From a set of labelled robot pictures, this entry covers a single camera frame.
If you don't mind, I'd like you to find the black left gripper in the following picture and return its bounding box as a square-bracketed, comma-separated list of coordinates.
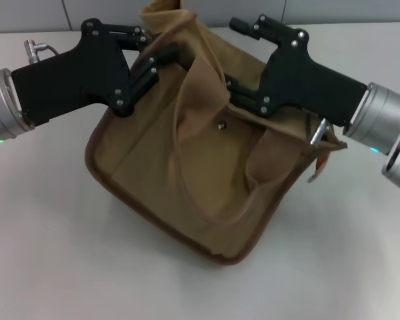
[11, 18, 183, 129]

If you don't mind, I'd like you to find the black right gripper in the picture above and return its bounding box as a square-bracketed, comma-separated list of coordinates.
[223, 14, 368, 128]

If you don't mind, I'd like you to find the khaki fabric food bag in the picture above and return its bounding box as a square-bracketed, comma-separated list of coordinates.
[85, 0, 349, 266]

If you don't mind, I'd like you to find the right gripper connector with cable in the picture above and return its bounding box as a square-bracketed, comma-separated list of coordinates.
[309, 118, 333, 147]

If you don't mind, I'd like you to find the gripper connector with cable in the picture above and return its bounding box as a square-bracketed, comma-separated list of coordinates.
[23, 39, 60, 64]
[309, 118, 333, 147]

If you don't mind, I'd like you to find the left gripper connector with cable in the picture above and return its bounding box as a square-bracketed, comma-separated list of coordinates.
[23, 39, 60, 64]

